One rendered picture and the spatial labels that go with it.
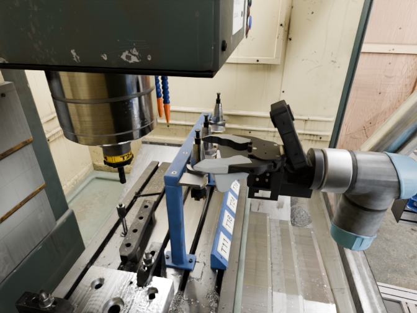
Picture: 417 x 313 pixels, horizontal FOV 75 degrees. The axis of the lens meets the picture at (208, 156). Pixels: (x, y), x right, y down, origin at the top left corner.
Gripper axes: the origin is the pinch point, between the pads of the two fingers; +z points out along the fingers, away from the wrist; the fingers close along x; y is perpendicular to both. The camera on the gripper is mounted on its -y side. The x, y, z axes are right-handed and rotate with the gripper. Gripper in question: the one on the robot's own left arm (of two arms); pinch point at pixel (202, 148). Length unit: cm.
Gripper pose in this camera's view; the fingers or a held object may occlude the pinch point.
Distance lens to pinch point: 47.5
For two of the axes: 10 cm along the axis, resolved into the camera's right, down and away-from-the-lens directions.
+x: 1.1, -4.8, 8.7
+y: -0.4, 8.7, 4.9
